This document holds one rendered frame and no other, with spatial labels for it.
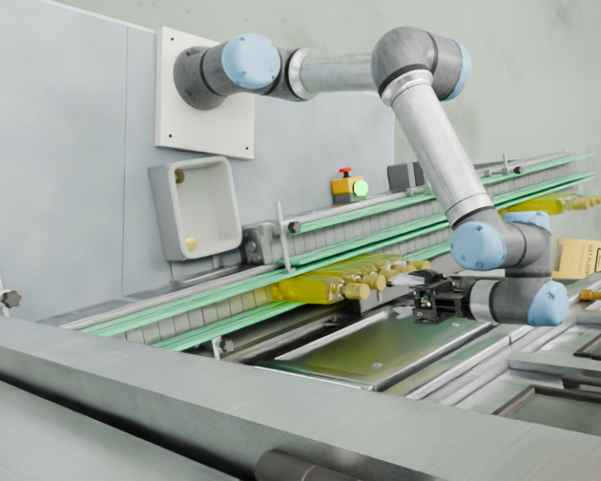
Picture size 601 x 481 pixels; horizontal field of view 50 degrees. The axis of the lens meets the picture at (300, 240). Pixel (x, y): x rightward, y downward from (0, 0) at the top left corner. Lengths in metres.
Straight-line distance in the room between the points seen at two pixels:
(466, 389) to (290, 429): 1.06
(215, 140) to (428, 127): 0.69
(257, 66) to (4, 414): 1.20
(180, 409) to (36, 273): 1.20
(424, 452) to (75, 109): 1.37
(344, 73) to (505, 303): 0.58
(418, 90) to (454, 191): 0.19
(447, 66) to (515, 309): 0.45
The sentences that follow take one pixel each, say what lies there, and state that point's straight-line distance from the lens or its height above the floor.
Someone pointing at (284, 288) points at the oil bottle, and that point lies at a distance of 1.55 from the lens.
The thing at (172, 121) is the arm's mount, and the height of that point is 0.78.
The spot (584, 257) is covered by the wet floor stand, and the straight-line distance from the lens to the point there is 4.84.
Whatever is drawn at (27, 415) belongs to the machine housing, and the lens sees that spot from 0.33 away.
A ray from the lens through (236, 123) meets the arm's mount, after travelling 1.68.
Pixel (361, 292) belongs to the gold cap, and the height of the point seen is 1.16.
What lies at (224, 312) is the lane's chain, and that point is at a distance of 1.51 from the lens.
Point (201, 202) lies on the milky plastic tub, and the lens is 1.60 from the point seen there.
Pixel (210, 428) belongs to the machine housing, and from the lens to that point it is 0.23.
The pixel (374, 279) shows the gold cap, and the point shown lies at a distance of 1.44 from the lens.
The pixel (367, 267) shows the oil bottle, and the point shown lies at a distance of 1.53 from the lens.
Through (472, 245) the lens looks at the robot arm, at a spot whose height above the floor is 1.55.
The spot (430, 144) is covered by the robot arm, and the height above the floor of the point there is 1.47.
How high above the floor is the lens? 2.08
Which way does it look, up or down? 47 degrees down
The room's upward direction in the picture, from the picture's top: 89 degrees clockwise
